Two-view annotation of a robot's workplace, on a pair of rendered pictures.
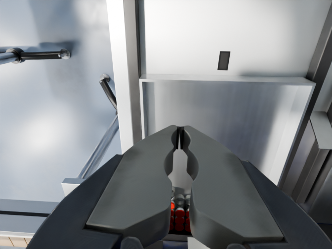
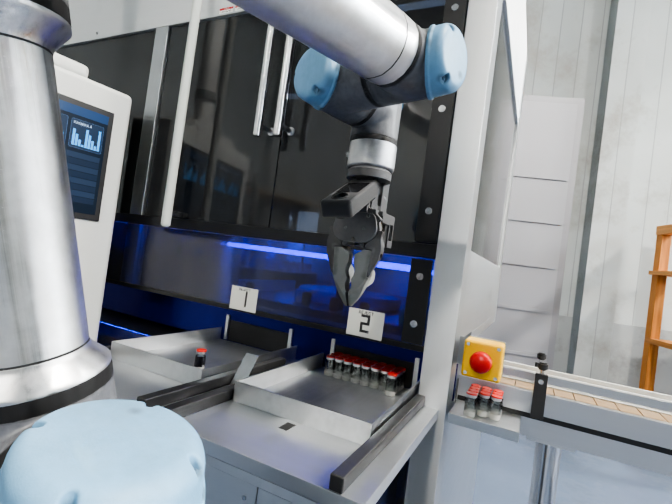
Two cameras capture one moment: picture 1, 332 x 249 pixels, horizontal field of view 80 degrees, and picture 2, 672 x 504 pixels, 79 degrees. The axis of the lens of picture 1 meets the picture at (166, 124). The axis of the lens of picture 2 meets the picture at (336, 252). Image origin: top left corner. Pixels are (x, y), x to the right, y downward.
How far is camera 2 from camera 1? 0.57 m
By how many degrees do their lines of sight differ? 68
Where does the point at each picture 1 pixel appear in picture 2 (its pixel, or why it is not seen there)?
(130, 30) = (362, 452)
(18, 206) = (604, 445)
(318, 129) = (246, 370)
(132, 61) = (372, 441)
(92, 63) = not seen: outside the picture
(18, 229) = (580, 406)
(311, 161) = (259, 368)
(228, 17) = (266, 440)
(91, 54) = not seen: outside the picture
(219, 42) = (283, 434)
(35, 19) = not seen: outside the picture
